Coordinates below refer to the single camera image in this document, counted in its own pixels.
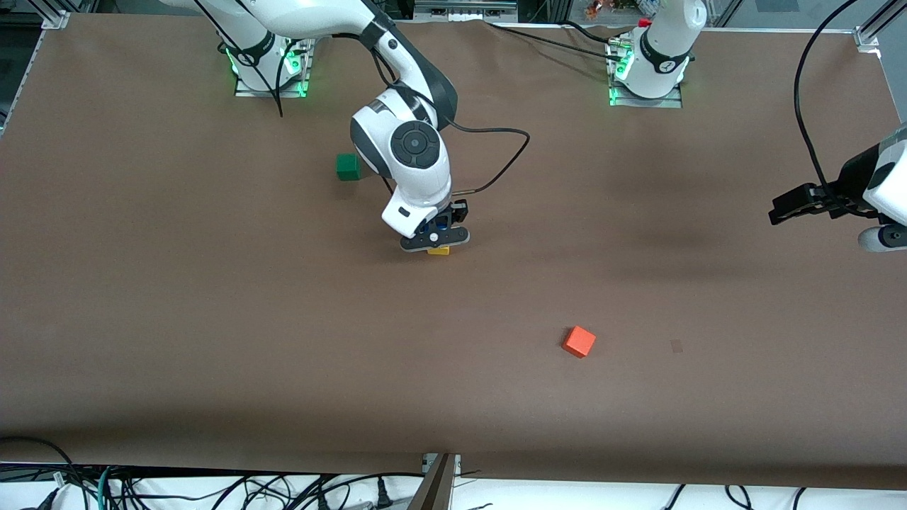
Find brown table cover sheet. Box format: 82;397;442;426
0;13;907;489

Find orange wooden block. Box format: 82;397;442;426
563;326;597;358

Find grey box device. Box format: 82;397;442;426
413;0;519;22

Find dark diagonal beam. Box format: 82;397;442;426
407;454;456;510

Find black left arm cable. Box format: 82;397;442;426
794;0;862;213

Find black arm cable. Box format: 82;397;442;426
191;0;531;196
794;0;862;213

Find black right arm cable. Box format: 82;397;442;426
191;0;531;196

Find aluminium table side rail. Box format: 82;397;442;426
0;28;45;135
875;48;907;128

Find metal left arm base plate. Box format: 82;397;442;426
608;39;685;109

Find black base cable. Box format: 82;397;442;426
560;20;624;45
485;20;628;72

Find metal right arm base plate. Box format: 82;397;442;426
234;32;312;98

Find grey metal bracket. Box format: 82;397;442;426
423;453;462;477

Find black looped floor cable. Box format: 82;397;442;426
0;436;96;510

